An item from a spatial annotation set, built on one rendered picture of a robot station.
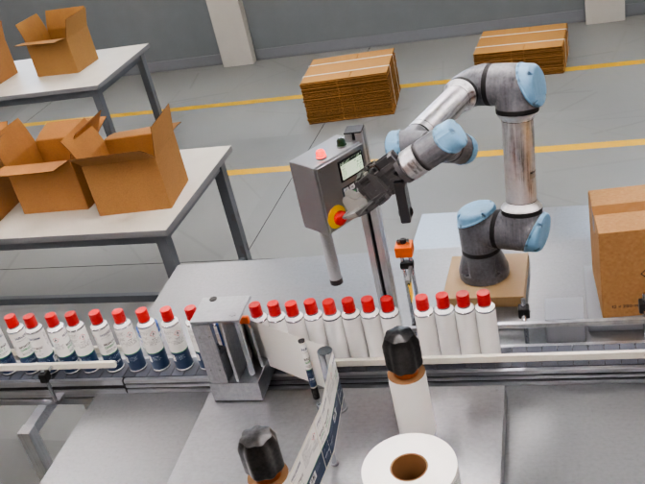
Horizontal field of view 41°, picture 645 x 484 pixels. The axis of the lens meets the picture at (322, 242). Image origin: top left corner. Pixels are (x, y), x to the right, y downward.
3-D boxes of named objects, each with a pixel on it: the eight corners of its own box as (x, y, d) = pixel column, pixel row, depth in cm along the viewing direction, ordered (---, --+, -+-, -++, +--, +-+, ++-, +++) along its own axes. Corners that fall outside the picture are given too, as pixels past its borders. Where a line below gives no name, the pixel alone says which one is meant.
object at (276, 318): (277, 369, 241) (260, 308, 231) (282, 356, 245) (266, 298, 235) (296, 368, 240) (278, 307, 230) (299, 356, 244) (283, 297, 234)
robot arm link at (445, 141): (475, 147, 198) (460, 144, 191) (437, 172, 204) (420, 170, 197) (459, 118, 200) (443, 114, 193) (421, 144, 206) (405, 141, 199)
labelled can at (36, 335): (63, 364, 265) (39, 309, 255) (57, 375, 260) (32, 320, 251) (48, 365, 266) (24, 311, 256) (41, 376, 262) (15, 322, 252)
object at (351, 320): (350, 367, 235) (335, 305, 225) (353, 354, 239) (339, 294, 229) (369, 366, 234) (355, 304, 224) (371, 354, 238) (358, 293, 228)
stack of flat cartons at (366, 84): (307, 125, 634) (298, 84, 619) (320, 97, 678) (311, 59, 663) (394, 113, 618) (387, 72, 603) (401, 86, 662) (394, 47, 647)
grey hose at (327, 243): (328, 286, 236) (313, 219, 226) (331, 278, 239) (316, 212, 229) (342, 285, 235) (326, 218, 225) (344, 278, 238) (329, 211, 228)
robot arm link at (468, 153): (440, 133, 215) (420, 128, 206) (482, 133, 209) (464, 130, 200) (438, 164, 216) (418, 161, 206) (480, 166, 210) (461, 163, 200)
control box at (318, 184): (303, 228, 223) (287, 161, 214) (349, 198, 232) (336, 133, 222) (330, 236, 216) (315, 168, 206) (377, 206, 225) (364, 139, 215)
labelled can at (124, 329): (128, 373, 254) (105, 316, 244) (134, 362, 258) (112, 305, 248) (143, 373, 253) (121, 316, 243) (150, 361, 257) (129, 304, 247)
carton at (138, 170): (78, 229, 371) (47, 151, 353) (120, 176, 414) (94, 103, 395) (168, 220, 361) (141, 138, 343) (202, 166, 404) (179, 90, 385)
